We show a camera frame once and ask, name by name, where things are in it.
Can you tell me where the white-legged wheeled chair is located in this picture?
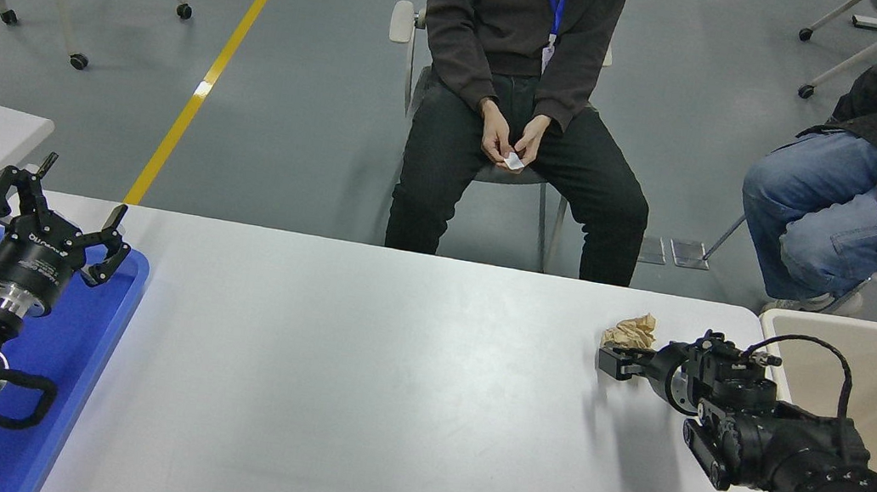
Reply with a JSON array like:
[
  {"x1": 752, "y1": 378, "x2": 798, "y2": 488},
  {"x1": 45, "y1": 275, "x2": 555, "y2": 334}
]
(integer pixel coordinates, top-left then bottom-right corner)
[{"x1": 789, "y1": 0, "x2": 877, "y2": 110}]

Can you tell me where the person's right hand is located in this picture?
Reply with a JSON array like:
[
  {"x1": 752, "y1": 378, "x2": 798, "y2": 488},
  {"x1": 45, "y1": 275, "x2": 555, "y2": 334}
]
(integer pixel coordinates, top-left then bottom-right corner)
[{"x1": 471, "y1": 97, "x2": 521, "y2": 167}]

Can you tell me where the tan paper ball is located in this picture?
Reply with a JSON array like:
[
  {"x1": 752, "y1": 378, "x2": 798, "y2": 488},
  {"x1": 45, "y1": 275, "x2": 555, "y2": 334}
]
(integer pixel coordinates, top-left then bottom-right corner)
[{"x1": 600, "y1": 308, "x2": 660, "y2": 355}]

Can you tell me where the blue plastic tray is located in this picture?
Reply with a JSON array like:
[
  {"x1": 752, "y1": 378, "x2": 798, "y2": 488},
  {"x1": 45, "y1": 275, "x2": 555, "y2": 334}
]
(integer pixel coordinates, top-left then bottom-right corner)
[{"x1": 0, "y1": 226, "x2": 154, "y2": 492}]

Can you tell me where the seated person with lanyard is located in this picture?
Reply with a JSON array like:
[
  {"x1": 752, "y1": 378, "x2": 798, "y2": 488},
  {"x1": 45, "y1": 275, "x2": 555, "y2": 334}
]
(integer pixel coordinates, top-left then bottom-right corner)
[{"x1": 382, "y1": 0, "x2": 680, "y2": 290}]

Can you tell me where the white-armed chair under person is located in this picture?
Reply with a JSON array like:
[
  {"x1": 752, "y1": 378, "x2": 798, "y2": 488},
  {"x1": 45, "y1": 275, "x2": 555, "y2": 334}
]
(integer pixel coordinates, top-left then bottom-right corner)
[{"x1": 359, "y1": 0, "x2": 621, "y2": 280}]

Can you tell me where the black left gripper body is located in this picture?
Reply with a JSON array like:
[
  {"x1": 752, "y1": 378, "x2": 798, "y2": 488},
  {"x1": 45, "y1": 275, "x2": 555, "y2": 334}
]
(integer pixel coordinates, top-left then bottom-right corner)
[{"x1": 0, "y1": 210, "x2": 93, "y2": 308}]

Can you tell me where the blue lanyard with badge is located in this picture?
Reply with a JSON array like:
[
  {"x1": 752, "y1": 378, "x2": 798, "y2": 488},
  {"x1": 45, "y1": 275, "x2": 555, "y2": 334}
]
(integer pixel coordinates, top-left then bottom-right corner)
[{"x1": 523, "y1": 0, "x2": 572, "y2": 77}]

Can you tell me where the person's left hand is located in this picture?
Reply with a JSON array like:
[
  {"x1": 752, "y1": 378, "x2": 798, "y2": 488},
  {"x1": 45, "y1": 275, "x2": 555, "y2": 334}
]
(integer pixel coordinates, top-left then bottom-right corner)
[{"x1": 508, "y1": 111, "x2": 552, "y2": 173}]

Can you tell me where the metal floor socket plate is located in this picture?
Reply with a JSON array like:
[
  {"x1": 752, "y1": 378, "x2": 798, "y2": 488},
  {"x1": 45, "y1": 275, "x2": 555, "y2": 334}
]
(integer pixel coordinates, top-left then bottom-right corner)
[
  {"x1": 667, "y1": 238, "x2": 712, "y2": 271},
  {"x1": 639, "y1": 235, "x2": 670, "y2": 266}
]

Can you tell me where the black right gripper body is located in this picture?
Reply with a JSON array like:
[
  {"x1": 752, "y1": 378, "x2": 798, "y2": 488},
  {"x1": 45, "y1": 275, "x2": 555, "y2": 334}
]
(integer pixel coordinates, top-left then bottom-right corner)
[{"x1": 641, "y1": 338, "x2": 704, "y2": 416}]

